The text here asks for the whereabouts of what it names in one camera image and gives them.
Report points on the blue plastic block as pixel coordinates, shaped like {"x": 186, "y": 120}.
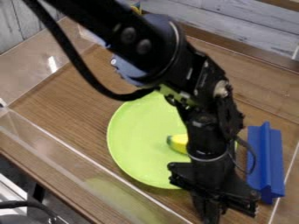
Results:
{"x": 267, "y": 177}

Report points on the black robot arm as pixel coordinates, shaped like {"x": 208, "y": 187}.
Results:
{"x": 156, "y": 60}

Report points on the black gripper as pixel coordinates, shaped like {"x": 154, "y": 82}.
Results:
{"x": 216, "y": 189}

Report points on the green round plate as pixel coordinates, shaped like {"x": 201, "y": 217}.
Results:
{"x": 136, "y": 140}

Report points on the clear acrylic tray wall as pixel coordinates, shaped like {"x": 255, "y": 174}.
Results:
{"x": 90, "y": 189}

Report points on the yellow toy banana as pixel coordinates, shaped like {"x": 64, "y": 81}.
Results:
{"x": 176, "y": 142}

